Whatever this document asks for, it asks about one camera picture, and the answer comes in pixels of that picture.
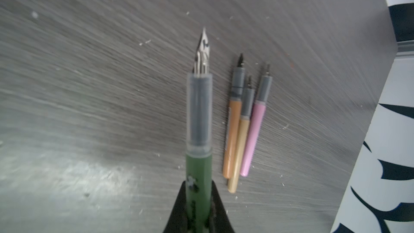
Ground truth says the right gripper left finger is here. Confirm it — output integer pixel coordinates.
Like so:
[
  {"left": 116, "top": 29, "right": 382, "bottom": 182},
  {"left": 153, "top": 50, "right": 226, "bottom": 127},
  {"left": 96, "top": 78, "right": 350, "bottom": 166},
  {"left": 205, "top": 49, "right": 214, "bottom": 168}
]
[{"left": 163, "top": 181, "right": 188, "bottom": 233}]

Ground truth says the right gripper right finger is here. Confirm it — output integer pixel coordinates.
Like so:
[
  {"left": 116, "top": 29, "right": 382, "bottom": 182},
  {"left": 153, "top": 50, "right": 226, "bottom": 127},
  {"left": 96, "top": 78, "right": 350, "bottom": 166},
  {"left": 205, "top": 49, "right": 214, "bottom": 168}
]
[{"left": 209, "top": 181, "right": 235, "bottom": 233}]

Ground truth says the tan pen ochre cap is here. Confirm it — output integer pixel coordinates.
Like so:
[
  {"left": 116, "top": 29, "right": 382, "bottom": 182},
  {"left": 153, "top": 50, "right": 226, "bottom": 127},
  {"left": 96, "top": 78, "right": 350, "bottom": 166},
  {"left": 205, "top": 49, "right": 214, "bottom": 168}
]
[{"left": 227, "top": 75, "right": 255, "bottom": 194}]

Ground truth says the green pen tan cap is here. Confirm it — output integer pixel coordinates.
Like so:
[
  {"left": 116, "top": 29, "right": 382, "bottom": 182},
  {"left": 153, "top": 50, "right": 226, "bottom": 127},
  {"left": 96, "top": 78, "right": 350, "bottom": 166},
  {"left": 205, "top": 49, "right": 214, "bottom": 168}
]
[{"left": 185, "top": 29, "right": 212, "bottom": 233}]

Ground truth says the pink pen purple cap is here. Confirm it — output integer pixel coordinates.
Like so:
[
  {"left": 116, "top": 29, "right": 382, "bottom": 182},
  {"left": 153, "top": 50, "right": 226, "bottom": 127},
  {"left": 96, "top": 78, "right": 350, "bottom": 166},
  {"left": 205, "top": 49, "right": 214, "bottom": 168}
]
[{"left": 240, "top": 63, "right": 272, "bottom": 177}]

